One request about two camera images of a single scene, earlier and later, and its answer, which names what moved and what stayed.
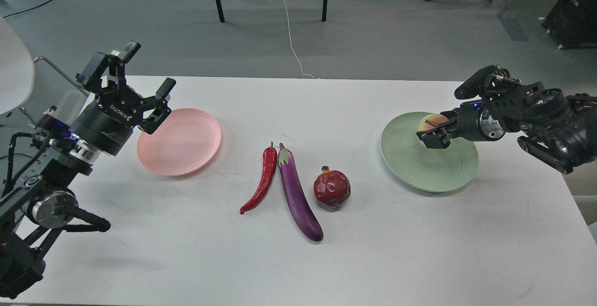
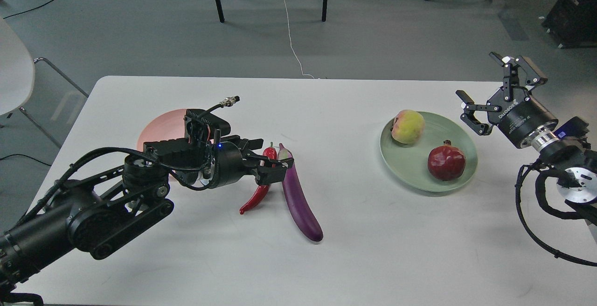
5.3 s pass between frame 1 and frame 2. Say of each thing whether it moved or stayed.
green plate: stayed
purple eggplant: stayed
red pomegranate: moved
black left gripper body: moved
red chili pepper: stayed
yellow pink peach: moved
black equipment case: stayed
